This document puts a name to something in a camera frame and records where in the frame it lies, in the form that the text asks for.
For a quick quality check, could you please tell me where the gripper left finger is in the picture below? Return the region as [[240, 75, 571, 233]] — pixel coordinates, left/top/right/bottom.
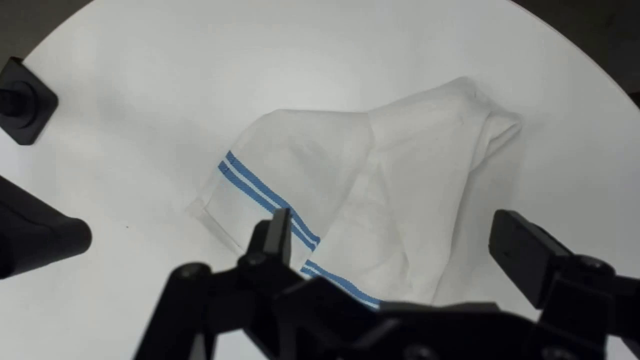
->
[[133, 208, 381, 360]]

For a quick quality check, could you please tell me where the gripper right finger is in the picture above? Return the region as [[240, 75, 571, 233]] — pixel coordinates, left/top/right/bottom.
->
[[488, 209, 640, 357]]

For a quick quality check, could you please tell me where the white towel with blue stripes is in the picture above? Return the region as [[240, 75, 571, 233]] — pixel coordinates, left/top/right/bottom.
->
[[187, 76, 524, 312]]

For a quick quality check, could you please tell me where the black stand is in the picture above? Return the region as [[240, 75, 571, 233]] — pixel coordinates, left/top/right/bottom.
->
[[0, 56, 93, 281]]

